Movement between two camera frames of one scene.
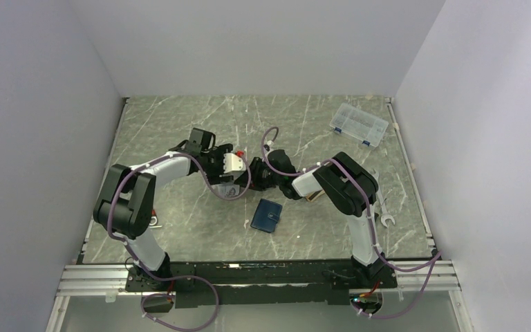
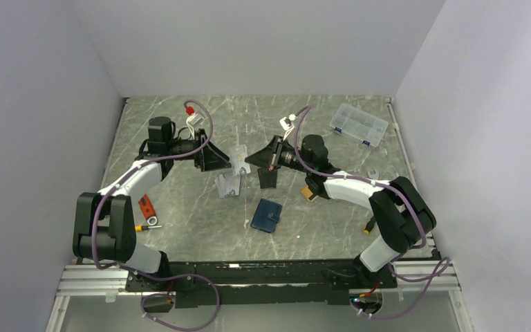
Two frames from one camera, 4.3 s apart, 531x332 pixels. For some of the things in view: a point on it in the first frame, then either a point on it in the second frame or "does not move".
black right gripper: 256,167 to 269,156
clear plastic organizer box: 359,125 does not move
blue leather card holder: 267,216 does not move
